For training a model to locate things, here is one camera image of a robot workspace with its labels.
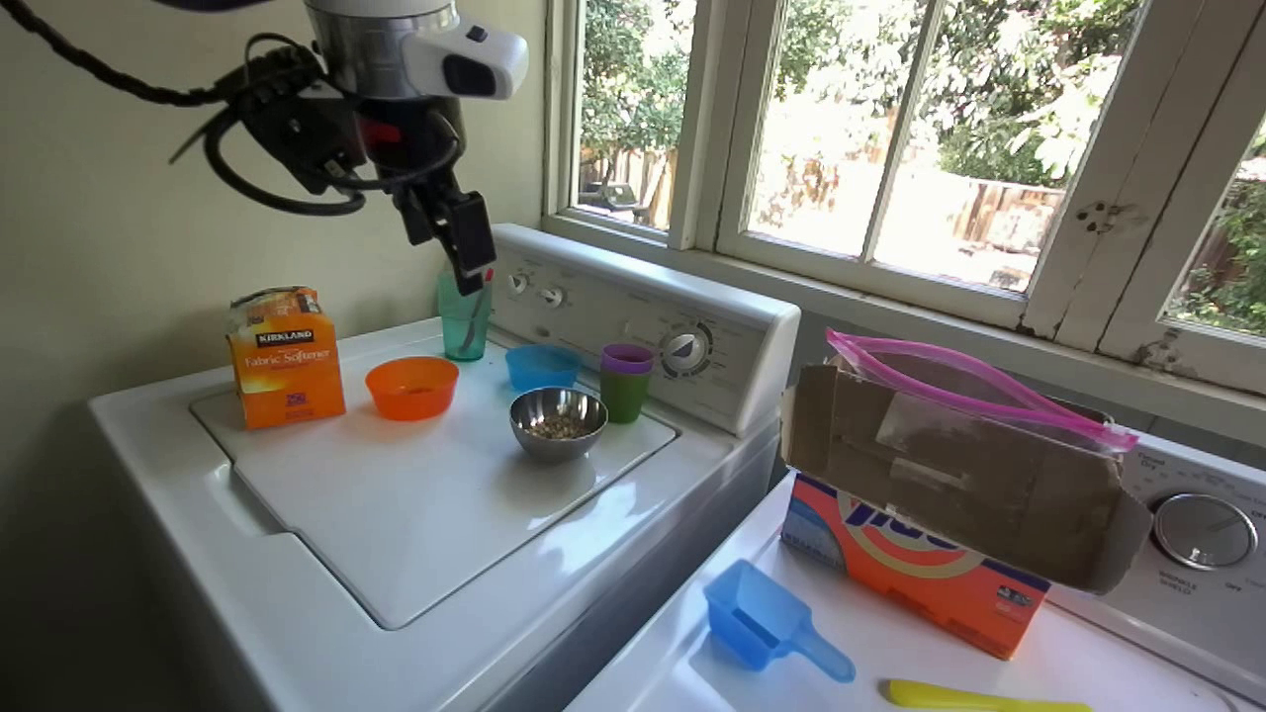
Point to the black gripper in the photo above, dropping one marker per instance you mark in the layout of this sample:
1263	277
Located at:
415	160

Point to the small food pieces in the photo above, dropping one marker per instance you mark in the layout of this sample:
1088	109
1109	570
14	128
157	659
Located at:
560	428

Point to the silver metal bowl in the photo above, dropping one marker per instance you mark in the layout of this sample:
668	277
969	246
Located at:
560	436

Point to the blue plastic bowl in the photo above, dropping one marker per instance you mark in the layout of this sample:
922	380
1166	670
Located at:
543	371

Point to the orange plastic bowl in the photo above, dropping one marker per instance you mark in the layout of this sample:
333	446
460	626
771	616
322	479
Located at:
413	395

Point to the small white washer knob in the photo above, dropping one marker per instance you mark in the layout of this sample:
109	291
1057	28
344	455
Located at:
519	283
554	300

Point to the teal translucent plastic cup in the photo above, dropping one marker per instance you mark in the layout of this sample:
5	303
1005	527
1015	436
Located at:
460	332

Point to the green cup with purple rim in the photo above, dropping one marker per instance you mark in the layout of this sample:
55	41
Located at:
628	391

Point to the orange Kirkland fabric softener pack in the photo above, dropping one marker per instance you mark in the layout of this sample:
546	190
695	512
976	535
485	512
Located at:
285	371

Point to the large washer dial knob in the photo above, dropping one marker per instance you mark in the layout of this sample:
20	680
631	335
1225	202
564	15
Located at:
686	350

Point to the white washing machine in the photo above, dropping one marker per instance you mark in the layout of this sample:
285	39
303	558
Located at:
395	527

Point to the large white framed window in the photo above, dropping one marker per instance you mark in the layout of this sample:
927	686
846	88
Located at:
844	146

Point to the blue plastic scoop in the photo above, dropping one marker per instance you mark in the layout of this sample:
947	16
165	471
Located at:
757	618

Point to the zip bag with pink seal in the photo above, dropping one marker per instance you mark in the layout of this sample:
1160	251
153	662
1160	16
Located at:
976	391

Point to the orange Tide detergent box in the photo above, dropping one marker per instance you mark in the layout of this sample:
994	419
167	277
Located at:
922	527

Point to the yellow plastic utensil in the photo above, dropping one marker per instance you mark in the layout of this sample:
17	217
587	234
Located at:
976	697

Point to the round silver dryer knob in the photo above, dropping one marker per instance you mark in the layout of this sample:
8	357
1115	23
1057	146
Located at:
1204	532

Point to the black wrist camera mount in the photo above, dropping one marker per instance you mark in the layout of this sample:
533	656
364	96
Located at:
298	123

